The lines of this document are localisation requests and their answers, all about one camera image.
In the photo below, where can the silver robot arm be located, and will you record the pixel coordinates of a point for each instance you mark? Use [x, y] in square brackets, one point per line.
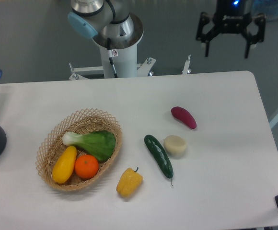
[117, 32]

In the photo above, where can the cream round bun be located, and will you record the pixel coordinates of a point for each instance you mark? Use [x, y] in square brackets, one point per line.
[175, 146]

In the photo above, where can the green bok choy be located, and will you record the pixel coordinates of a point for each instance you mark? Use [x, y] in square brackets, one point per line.
[100, 144]

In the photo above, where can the yellow bell pepper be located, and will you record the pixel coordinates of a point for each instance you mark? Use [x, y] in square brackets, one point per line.
[129, 181]

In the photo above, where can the green cucumber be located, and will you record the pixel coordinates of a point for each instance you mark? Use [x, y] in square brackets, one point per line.
[158, 152]

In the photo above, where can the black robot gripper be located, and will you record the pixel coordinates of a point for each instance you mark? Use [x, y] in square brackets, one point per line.
[229, 18]

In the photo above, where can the white metal mounting frame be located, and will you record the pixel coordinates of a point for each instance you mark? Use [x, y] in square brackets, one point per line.
[143, 69]

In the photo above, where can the woven wicker basket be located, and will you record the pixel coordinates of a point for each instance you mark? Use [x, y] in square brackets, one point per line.
[81, 122]

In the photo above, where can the orange fruit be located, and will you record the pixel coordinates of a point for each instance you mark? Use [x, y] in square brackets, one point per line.
[86, 166]

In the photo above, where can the yellow mango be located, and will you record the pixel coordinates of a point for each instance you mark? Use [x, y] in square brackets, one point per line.
[64, 166]

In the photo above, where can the purple sweet potato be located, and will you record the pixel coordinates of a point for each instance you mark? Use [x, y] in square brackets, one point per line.
[184, 116]

